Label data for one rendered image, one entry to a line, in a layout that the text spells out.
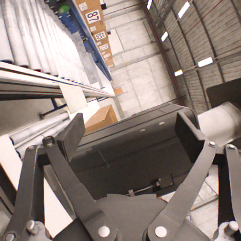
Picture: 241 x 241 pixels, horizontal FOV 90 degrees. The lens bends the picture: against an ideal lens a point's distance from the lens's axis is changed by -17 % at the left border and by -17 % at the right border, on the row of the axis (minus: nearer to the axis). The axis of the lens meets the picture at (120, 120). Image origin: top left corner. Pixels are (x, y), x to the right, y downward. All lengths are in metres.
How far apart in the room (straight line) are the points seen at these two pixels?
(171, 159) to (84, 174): 0.19
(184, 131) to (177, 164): 0.16
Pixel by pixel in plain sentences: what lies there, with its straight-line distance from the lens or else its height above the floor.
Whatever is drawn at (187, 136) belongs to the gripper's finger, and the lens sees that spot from 0.17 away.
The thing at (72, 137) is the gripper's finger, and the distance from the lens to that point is 0.17.
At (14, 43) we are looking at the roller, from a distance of 0.45.
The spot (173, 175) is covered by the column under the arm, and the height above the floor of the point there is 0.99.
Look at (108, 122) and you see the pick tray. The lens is 0.83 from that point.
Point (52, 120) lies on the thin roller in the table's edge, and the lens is 0.41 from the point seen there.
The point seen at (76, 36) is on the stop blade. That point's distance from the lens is 1.31.
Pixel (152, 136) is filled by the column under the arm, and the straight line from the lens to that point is 0.29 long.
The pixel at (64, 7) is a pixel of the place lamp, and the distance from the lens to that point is 1.04.
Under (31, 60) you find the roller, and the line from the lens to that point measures 0.48.
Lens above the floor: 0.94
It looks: 4 degrees down
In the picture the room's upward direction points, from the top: 69 degrees clockwise
